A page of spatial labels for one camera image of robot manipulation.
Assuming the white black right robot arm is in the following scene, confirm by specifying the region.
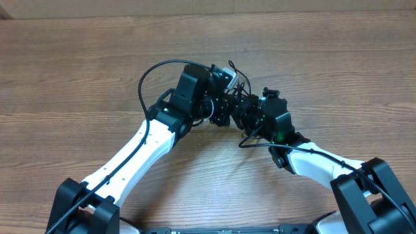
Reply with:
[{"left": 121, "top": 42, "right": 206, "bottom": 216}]
[{"left": 232, "top": 94, "right": 415, "bottom": 233}]

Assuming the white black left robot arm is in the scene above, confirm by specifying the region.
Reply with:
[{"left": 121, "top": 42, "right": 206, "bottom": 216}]
[{"left": 46, "top": 60, "right": 239, "bottom": 234}]

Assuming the black usb cable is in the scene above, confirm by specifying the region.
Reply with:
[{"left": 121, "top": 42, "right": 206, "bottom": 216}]
[{"left": 224, "top": 60, "right": 257, "bottom": 108}]

